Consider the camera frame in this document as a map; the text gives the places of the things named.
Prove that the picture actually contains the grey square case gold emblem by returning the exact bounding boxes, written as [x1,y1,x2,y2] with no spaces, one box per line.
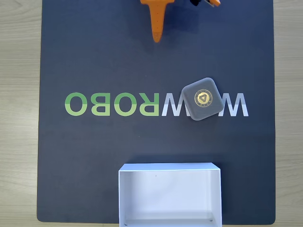
[181,77,224,122]

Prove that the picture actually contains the dark mat with WOWROBO print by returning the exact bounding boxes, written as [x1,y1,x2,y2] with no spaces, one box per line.
[36,0,276,224]

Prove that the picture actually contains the white open cardboard box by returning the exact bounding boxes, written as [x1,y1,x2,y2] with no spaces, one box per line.
[117,162,223,227]

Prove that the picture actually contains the orange gripper camera mount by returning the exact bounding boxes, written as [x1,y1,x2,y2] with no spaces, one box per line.
[189,0,222,8]

